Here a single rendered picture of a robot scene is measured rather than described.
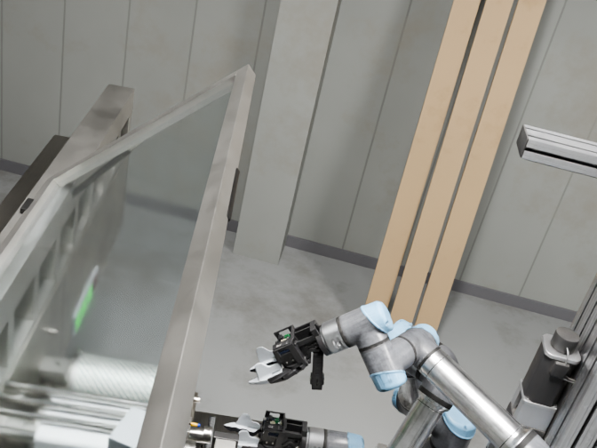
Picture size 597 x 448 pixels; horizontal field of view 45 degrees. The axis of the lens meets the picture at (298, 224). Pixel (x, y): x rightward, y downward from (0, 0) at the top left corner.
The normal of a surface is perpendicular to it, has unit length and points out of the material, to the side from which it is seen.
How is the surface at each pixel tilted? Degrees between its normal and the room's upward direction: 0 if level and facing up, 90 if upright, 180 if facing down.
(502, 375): 0
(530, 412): 90
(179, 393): 48
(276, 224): 90
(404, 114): 90
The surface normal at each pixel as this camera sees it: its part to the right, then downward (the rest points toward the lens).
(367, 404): 0.20, -0.85
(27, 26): -0.16, 0.46
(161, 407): -0.50, -0.76
